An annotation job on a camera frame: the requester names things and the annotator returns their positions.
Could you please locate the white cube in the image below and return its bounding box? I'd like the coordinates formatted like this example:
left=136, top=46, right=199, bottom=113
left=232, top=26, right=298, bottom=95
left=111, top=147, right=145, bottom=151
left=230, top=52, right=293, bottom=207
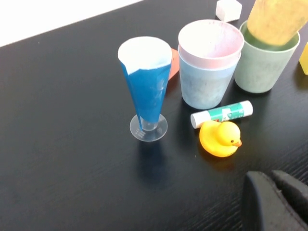
left=215, top=0, right=243, bottom=23

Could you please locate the pink plastic cup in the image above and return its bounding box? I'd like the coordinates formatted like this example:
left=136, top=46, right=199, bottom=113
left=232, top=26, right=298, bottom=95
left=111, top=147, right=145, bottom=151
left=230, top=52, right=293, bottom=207
left=178, top=19, right=245, bottom=71

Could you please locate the green white glue stick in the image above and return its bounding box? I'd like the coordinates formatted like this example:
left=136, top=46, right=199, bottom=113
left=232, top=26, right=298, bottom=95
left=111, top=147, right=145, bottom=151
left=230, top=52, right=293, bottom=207
left=190, top=100, right=254, bottom=129

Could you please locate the clear cone glass blue paper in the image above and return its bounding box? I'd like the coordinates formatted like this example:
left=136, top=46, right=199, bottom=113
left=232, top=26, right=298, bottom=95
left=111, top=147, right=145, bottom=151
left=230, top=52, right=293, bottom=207
left=117, top=36, right=173, bottom=142

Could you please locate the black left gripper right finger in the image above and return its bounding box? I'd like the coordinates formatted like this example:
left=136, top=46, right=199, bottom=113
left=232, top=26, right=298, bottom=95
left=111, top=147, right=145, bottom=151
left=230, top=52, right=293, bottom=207
left=271, top=169, right=308, bottom=223

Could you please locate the yellow rubber duck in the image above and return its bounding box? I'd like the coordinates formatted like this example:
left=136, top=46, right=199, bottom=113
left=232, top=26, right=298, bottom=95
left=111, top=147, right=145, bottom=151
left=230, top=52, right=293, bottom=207
left=199, top=121, right=243, bottom=158

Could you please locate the light green plastic cup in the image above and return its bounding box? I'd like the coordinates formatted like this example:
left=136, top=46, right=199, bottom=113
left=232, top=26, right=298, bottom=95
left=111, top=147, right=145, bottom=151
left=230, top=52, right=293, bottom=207
left=234, top=20, right=301, bottom=94

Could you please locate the orange red block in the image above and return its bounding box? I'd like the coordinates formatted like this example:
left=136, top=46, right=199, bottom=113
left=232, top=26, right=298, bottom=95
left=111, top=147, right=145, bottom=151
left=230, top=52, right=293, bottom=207
left=167, top=48, right=180, bottom=80

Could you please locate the light blue plastic cup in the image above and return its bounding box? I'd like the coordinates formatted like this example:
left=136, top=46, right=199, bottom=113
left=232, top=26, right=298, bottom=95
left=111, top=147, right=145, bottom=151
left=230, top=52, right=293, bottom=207
left=178, top=50, right=242, bottom=110

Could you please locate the large yellow cube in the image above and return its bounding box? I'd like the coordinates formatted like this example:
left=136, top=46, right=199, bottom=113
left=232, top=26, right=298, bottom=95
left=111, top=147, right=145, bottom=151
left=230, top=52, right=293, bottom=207
left=299, top=42, right=308, bottom=76

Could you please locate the yellow plastic cup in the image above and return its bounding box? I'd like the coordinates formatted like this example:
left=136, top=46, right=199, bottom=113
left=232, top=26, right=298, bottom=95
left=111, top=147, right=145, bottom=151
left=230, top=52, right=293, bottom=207
left=247, top=0, right=308, bottom=47

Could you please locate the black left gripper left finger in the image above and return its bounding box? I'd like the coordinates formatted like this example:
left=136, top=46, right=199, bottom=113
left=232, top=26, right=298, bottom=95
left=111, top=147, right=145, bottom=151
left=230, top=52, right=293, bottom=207
left=242, top=171, right=304, bottom=231

